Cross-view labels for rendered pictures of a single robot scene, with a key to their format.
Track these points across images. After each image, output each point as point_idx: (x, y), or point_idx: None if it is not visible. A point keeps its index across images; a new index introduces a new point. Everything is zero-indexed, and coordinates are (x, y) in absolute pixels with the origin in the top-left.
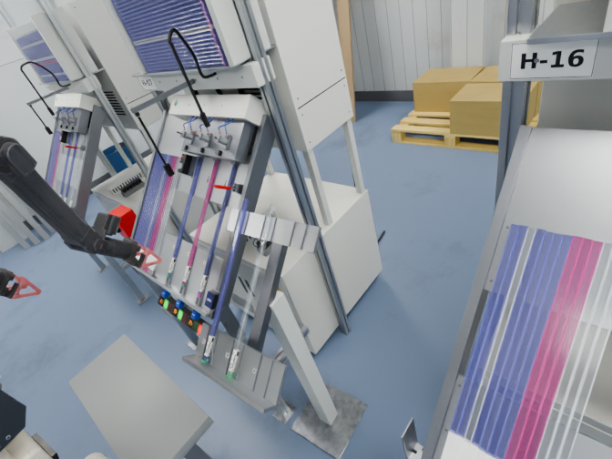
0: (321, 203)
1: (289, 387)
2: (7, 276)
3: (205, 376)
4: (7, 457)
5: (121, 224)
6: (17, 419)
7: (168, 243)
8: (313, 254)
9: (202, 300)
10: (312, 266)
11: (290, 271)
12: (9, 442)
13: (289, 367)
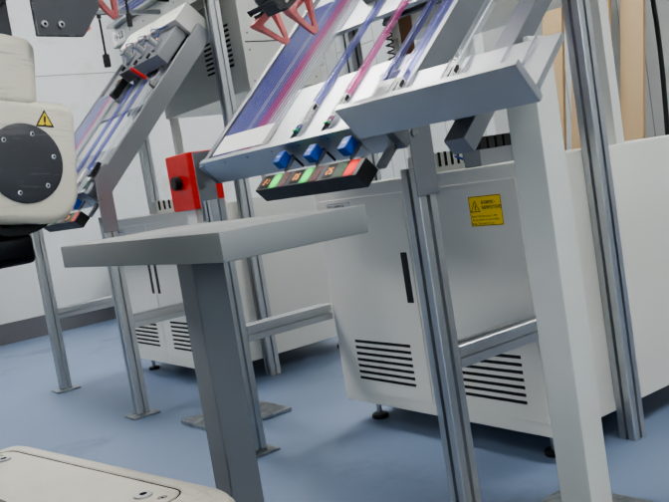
0: (605, 87)
1: (482, 496)
2: None
3: (270, 486)
4: (34, 75)
5: (191, 165)
6: (83, 13)
7: (306, 98)
8: (581, 171)
9: None
10: (577, 196)
11: None
12: (58, 34)
13: (483, 475)
